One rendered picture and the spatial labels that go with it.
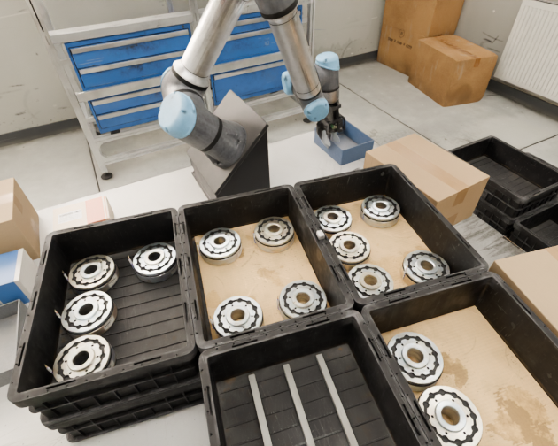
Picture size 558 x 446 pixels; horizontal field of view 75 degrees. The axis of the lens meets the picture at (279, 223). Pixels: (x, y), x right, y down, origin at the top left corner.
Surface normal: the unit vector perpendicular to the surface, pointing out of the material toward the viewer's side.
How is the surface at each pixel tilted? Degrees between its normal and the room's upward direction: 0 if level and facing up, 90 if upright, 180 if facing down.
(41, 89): 90
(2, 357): 0
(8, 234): 90
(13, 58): 90
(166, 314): 0
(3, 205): 0
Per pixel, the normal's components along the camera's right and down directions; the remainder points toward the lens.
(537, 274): -0.02, -0.72
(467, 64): 0.27, 0.64
